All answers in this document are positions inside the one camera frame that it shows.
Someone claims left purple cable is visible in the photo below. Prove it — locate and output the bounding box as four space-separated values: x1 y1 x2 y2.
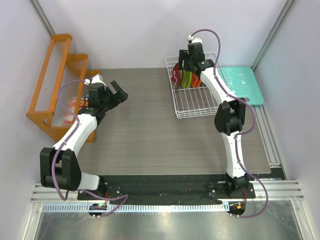
51 79 130 217

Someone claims white wire dish rack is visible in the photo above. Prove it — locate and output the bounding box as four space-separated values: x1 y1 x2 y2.
165 55 218 119

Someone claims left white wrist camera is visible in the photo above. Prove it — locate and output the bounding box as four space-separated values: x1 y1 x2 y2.
84 73 107 87

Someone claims white slotted cable duct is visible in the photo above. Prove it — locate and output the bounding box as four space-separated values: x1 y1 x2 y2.
42 202 230 213

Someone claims teal cutting board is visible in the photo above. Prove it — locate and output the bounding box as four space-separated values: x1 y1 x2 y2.
216 66 264 106

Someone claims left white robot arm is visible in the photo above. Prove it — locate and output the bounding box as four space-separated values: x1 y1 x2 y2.
39 74 128 200

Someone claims lime green plate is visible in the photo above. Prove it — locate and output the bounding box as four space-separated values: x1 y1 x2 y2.
181 70 193 89

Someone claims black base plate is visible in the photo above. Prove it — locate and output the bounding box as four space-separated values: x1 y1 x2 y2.
92 174 256 206

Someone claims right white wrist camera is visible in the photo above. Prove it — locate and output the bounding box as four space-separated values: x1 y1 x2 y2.
187 35 203 46

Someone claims red snack package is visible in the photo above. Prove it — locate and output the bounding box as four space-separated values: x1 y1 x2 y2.
62 95 89 125

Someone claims orange wooden shelf rack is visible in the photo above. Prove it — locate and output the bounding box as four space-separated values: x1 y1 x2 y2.
26 33 101 142

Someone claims aluminium frame rail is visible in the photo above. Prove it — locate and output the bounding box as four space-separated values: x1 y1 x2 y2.
29 102 306 203

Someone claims red floral plate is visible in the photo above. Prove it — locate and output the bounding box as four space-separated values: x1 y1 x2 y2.
171 63 184 90

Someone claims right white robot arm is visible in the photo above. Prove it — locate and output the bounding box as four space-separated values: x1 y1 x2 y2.
178 40 249 198

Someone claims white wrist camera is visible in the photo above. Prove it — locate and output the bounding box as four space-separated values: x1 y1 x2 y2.
84 73 107 87
187 35 203 46

